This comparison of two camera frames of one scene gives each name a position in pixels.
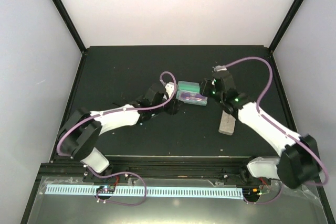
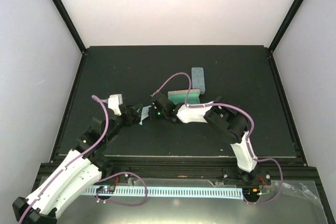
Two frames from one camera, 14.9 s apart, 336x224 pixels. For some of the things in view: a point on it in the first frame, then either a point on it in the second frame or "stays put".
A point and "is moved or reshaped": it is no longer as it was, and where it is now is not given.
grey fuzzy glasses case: (227, 123) is moved or reshaped
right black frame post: (293, 12) stays put
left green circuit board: (106, 189) stays put
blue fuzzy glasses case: (189, 93) -> (198, 79)
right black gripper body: (206, 91) -> (157, 116)
